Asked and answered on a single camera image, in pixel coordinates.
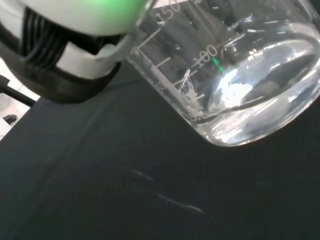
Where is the black bench cloth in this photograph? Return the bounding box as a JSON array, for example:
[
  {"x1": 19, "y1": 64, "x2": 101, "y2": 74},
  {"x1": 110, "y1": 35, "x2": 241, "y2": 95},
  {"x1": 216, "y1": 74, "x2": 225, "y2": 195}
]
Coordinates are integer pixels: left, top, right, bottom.
[{"x1": 0, "y1": 59, "x2": 320, "y2": 240}]

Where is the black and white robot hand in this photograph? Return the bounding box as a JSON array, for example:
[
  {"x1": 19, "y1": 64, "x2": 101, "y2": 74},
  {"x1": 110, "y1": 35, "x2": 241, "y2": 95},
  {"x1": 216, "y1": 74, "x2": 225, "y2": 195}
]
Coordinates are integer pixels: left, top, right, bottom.
[{"x1": 0, "y1": 0, "x2": 154, "y2": 104}]

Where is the black tripod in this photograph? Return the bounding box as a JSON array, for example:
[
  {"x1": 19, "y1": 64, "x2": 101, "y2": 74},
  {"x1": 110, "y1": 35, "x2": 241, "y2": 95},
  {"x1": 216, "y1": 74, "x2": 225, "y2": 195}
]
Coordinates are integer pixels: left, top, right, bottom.
[{"x1": 0, "y1": 74, "x2": 35, "y2": 107}]

